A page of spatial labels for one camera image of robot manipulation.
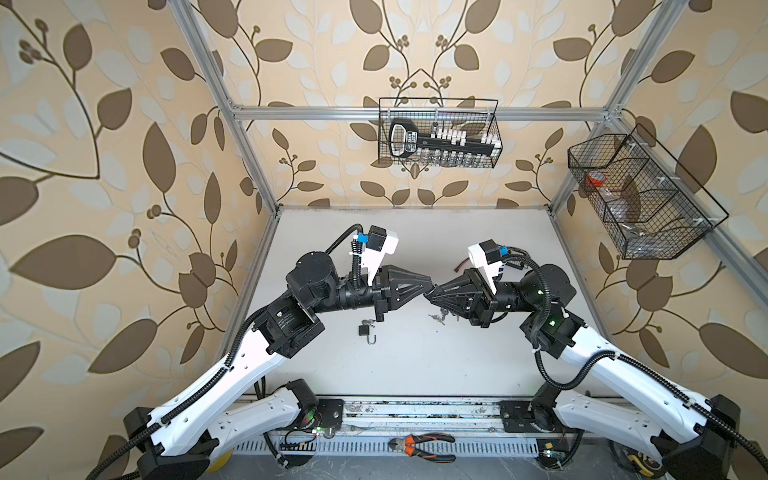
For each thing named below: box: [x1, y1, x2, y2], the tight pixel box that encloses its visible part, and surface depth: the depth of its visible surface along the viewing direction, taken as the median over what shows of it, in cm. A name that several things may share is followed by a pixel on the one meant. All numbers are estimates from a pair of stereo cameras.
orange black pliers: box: [388, 432, 457, 463], surface depth 71 cm
